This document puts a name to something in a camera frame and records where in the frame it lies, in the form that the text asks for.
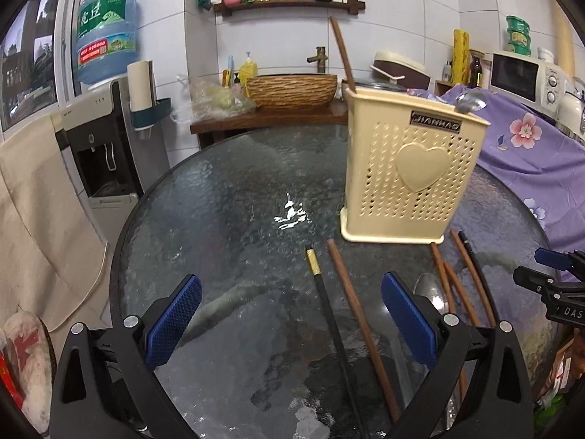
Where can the paper cup dispenser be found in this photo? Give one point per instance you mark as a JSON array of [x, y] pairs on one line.
[[140, 82]]

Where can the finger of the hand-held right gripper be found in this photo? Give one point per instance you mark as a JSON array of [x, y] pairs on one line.
[[548, 286], [555, 258]]

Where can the bamboo style faucet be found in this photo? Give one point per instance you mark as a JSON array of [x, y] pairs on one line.
[[317, 60]]

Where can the beige cloth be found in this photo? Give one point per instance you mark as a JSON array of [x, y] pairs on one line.
[[36, 215]]

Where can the cream plastic utensil holder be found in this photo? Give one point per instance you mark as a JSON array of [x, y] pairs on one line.
[[388, 169]]

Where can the white and red bag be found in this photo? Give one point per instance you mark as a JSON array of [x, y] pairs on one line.
[[27, 356]]

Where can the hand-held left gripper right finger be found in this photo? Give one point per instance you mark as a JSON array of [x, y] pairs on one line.
[[411, 324]]

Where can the brown wooden chopstick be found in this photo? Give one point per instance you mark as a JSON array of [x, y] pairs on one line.
[[441, 274], [467, 265], [361, 324], [342, 52], [461, 295]]

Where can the window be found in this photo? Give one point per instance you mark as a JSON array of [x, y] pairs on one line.
[[27, 64]]

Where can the brown glass bottle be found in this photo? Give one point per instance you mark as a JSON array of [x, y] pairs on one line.
[[476, 73]]

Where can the black chopstick with gold tip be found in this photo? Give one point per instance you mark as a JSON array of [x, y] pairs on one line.
[[333, 324]]

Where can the clear plastic bag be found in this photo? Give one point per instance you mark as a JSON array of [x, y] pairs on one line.
[[215, 100]]

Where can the white frying pan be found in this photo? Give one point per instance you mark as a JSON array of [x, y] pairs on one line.
[[397, 66]]

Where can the green container stack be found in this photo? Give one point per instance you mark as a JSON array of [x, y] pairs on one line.
[[517, 34]]

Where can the purple floral cloth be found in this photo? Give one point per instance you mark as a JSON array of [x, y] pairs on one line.
[[525, 169]]

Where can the white kettle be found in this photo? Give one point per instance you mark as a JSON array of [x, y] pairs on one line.
[[571, 107]]

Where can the blue water bottle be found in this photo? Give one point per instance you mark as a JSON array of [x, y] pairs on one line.
[[107, 32]]

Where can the white water dispenser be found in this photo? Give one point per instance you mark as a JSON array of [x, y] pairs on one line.
[[91, 109]]

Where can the yellow roll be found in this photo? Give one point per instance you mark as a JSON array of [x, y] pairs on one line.
[[460, 57]]

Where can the yellow pump bottle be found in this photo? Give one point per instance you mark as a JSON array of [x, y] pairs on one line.
[[248, 73]]

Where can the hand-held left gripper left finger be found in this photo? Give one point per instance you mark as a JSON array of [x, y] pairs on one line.
[[173, 318]]

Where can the black chopstick with silver tip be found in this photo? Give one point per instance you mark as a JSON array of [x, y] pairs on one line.
[[466, 243]]

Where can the woven basin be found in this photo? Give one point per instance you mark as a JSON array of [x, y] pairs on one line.
[[292, 91]]

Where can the wooden counter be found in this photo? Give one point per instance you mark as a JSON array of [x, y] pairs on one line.
[[274, 119]]

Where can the metal spoon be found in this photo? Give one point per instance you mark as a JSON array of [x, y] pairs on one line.
[[427, 289], [470, 100]]

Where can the white microwave oven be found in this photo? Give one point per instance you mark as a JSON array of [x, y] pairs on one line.
[[521, 75]]

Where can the teal wall holder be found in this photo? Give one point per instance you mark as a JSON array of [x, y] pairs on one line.
[[157, 112]]

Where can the small wooden box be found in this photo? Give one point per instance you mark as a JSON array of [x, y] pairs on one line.
[[442, 88]]

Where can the small white bottle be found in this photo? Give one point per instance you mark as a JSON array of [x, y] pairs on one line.
[[447, 72]]

